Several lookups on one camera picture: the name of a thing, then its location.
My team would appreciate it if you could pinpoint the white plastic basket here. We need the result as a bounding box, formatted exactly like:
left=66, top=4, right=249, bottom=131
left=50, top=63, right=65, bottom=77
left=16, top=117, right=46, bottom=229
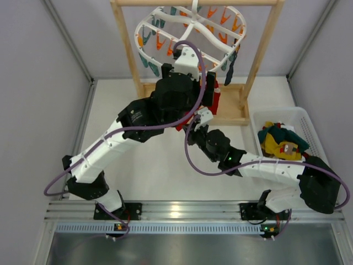
left=250, top=107, right=329, bottom=165

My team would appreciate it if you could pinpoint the black sock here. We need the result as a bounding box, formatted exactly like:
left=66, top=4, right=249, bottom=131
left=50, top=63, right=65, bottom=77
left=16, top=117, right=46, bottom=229
left=224, top=51, right=238, bottom=86

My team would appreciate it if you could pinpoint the teal sock in basket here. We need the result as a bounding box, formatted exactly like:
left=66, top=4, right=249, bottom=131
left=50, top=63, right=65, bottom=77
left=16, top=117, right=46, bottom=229
left=258, top=122, right=310, bottom=153

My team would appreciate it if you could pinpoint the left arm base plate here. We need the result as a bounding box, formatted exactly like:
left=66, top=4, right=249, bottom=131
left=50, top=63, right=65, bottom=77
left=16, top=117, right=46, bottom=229
left=93, top=203, right=142, bottom=221

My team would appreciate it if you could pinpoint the white oval clip hanger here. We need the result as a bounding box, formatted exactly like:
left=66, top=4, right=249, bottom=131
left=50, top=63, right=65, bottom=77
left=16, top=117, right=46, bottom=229
left=135, top=6, right=247, bottom=77

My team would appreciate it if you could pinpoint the wooden hanger stand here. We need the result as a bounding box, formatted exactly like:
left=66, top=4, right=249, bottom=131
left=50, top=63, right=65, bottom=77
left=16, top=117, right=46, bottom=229
left=110, top=1, right=284, bottom=125

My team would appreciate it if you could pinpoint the yellow sock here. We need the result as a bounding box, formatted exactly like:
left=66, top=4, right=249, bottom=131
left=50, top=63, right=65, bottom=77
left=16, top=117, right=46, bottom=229
left=261, top=134, right=302, bottom=161

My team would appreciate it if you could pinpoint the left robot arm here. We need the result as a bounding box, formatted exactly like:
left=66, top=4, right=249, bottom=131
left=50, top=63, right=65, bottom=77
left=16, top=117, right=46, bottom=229
left=62, top=63, right=216, bottom=215

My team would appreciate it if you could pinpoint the red sock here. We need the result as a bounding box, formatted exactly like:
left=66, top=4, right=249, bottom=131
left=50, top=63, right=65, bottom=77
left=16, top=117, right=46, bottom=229
left=175, top=80, right=221, bottom=131

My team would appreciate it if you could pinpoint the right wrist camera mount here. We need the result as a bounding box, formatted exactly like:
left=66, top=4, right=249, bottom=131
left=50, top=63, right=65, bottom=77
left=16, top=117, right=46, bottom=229
left=194, top=107, right=213, bottom=131

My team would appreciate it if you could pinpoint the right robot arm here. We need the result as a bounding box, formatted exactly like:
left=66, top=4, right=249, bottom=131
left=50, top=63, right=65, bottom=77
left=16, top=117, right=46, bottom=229
left=185, top=125, right=341, bottom=214

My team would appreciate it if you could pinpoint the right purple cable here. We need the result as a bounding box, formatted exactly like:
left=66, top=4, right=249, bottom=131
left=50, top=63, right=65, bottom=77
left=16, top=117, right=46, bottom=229
left=184, top=114, right=351, bottom=241

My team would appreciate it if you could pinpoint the purple cable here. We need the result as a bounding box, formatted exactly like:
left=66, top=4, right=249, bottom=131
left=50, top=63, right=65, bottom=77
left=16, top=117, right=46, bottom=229
left=44, top=40, right=207, bottom=241
left=184, top=114, right=351, bottom=241

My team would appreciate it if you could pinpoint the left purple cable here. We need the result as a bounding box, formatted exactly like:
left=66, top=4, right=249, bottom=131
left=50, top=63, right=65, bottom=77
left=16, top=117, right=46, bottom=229
left=44, top=40, right=207, bottom=241

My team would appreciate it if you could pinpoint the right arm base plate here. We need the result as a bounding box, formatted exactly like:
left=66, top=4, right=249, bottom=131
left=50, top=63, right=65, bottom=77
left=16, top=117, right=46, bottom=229
left=239, top=203, right=289, bottom=221

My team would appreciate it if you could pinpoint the aluminium rail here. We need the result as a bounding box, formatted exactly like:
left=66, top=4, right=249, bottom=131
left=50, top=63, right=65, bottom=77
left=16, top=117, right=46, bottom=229
left=44, top=200, right=345, bottom=223

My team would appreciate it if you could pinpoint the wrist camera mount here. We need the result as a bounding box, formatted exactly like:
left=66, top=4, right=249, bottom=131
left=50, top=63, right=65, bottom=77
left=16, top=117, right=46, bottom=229
left=194, top=107, right=213, bottom=131
left=174, top=46, right=200, bottom=81

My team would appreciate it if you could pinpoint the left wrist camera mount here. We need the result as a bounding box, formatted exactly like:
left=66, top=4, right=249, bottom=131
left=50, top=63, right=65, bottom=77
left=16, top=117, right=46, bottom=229
left=174, top=46, right=200, bottom=81

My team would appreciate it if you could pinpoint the grey slotted cable duct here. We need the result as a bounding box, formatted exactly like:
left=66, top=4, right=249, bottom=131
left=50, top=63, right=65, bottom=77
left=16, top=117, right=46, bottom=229
left=55, top=222, right=275, bottom=235

